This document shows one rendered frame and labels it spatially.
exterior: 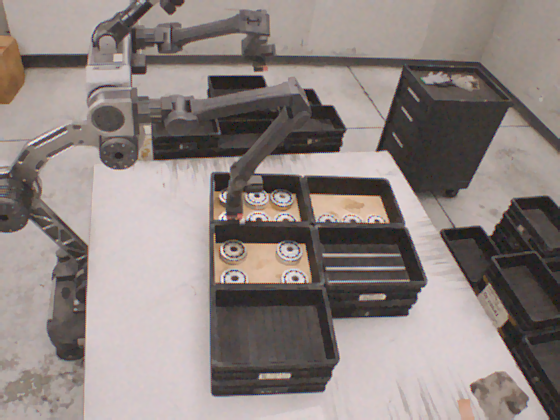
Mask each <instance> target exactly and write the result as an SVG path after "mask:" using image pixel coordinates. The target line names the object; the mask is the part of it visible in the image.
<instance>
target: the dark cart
mask: <svg viewBox="0 0 560 420"><path fill-rule="evenodd" d="M439 71H442V72H443V74H442V75H441V76H443V75H445V74H447V77H451V75H453V74H462V73H464V74H465V75H466V76H467V75H470V76H472V77H473V79H477V78H478V79H480V80H481V81H482V83H481V84H482V85H483V86H484V89H482V90H472V91H469V90H467V89H464V88H462V87H460V86H457V85H456V86H454V85H451V84H449V85H448V86H447V87H445V86H439V85H435V84H428V85H425V84H424V83H423V82H422V81H421V80H420V78H422V77H428V74H430V73H431V72H433V73H434V75H437V74H439ZM511 103H512V100H511V99H510V97H508V96H507V95H506V94H505V93H504V92H503V91H502V90H501V89H500V88H499V87H497V85H496V84H495V83H494V82H493V81H491V80H490V79H489V78H488V77H487V76H486V75H485V74H484V73H483V72H482V71H481V69H480V68H479V67H467V66H446V65H403V68H402V71H401V74H400V77H399V82H398V85H397V88H396V91H395V94H394V97H393V99H392V102H391V105H390V108H389V110H388V116H387V118H386V121H385V124H384V127H383V130H382V133H381V136H380V139H379V142H378V145H377V147H376V150H375V151H382V150H388V151H389V153H390V154H391V156H392V157H393V159H394V161H395V162H396V164H397V165H398V167H399V169H400V170H401V172H402V173H403V175H404V178H405V180H406V181H407V183H408V185H409V186H410V188H411V189H412V191H413V193H417V192H430V191H444V190H447V191H446V193H445V195H446V196H447V197H448V198H454V197H455V196H457V195H458V191H459V189H468V187H469V185H470V183H471V180H472V178H473V176H474V174H475V173H476V172H477V170H478V168H479V166H480V164H481V161H482V159H483V157H484V155H485V153H486V152H487V151H488V149H489V147H490V146H489V145H490V143H491V141H492V140H493V138H494V136H495V135H496V133H497V130H498V128H499V126H500V124H501V122H502V120H504V118H505V117H504V116H505V114H506V112H507V111H508V109H509V107H510V106H511Z"/></svg>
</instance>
